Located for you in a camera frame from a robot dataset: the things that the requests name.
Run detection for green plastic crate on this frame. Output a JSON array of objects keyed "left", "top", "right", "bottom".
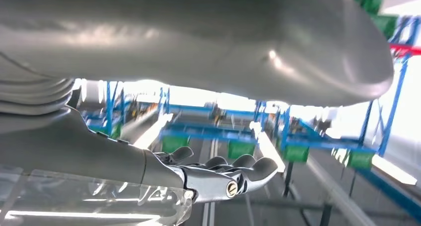
[
  {"left": 161, "top": 136, "right": 191, "bottom": 153},
  {"left": 347, "top": 0, "right": 399, "bottom": 39},
  {"left": 346, "top": 151, "right": 375, "bottom": 170},
  {"left": 227, "top": 141, "right": 256, "bottom": 160},
  {"left": 282, "top": 145, "right": 310, "bottom": 163}
]

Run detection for red barrier belt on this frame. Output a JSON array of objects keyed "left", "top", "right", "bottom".
[{"left": 389, "top": 43, "right": 421, "bottom": 58}]

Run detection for tall blue metal frame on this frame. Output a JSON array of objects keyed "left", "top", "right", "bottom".
[{"left": 358, "top": 15, "right": 421, "bottom": 156}]

